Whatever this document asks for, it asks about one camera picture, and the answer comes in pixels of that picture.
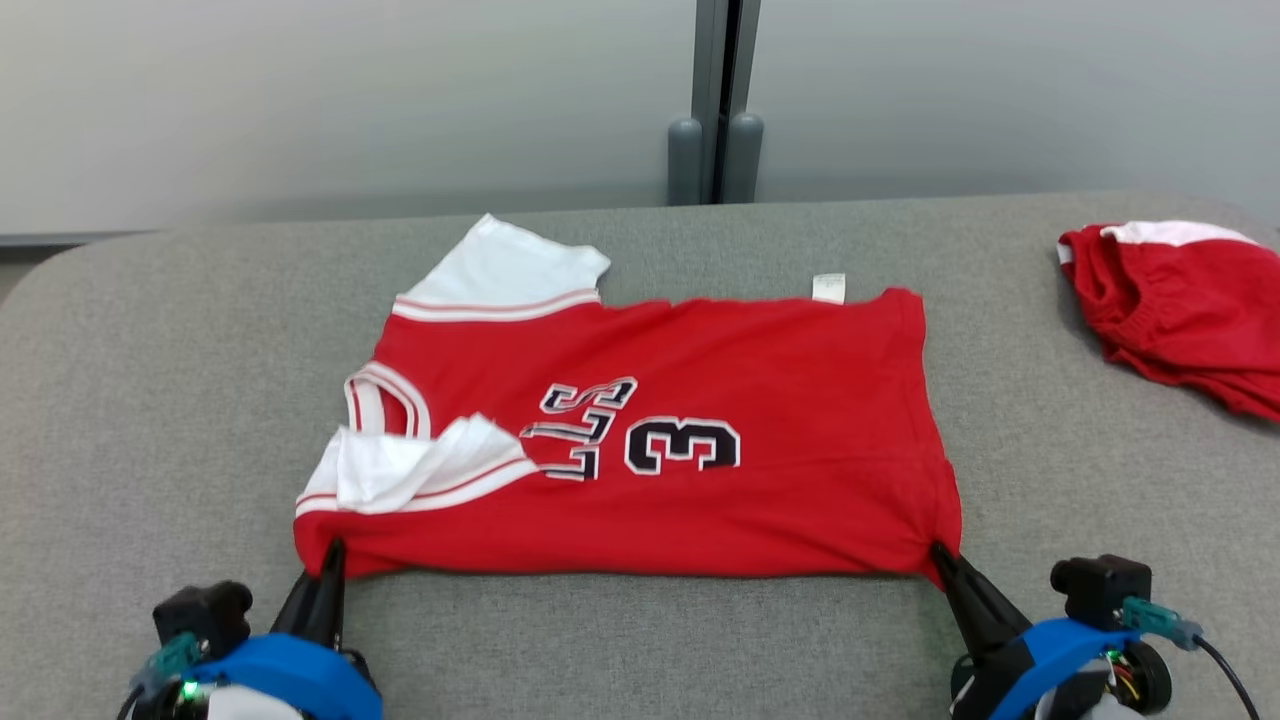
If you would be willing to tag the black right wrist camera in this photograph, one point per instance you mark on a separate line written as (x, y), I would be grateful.
(1100, 590)

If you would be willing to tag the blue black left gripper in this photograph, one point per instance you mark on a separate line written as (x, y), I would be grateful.
(290, 670)

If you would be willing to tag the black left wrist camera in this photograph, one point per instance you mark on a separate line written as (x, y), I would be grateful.
(205, 610)

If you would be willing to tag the red white basketball jersey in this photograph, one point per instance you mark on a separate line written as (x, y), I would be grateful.
(750, 380)

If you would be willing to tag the teal left camera connector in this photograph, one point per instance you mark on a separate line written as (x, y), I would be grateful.
(170, 660)

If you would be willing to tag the teal camera connector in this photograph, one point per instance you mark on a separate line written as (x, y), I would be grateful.
(1160, 620)
(170, 660)

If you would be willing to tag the grey partition post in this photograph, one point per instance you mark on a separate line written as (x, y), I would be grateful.
(715, 100)

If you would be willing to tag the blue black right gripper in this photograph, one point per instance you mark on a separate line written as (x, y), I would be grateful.
(1040, 660)

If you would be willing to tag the teal right camera connector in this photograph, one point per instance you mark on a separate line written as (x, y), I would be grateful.
(1160, 620)

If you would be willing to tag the red shorts with white stripe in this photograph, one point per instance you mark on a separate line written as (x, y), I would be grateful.
(1180, 310)

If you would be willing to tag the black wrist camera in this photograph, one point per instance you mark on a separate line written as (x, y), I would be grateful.
(205, 610)
(1100, 590)

